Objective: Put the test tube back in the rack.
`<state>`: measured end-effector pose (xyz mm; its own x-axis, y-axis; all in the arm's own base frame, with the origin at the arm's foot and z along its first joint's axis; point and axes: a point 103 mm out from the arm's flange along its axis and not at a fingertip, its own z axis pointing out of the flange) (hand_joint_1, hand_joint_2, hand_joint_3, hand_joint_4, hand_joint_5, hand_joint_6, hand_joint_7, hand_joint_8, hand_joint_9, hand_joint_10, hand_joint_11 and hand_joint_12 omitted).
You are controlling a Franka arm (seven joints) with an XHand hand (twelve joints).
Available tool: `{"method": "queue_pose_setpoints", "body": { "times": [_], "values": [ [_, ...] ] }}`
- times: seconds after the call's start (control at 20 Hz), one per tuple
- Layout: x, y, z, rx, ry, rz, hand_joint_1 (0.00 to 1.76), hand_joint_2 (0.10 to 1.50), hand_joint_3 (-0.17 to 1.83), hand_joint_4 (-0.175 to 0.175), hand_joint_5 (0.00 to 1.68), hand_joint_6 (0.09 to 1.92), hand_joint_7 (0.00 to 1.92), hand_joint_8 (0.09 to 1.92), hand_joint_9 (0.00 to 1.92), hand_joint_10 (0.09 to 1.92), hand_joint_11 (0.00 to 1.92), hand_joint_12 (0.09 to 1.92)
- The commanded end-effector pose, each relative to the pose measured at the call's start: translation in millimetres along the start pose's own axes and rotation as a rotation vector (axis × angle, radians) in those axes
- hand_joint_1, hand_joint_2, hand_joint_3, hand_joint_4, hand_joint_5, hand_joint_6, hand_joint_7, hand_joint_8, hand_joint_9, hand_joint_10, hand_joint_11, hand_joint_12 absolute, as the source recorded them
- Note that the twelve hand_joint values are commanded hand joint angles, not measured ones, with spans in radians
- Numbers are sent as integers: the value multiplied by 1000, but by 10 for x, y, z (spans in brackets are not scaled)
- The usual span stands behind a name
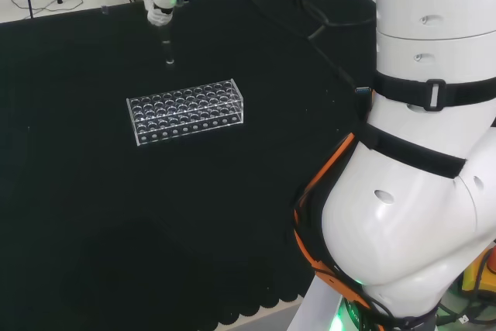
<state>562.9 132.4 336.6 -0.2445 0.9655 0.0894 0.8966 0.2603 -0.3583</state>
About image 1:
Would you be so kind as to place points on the clear glass test tube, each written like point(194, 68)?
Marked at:
point(167, 49)

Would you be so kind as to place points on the clear acrylic test tube rack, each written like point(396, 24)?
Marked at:
point(185, 112)

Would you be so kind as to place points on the small clear clip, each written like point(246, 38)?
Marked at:
point(104, 9)

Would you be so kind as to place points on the black bench cloth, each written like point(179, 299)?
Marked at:
point(155, 211)

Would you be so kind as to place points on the yellow stop button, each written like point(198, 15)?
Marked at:
point(476, 273)

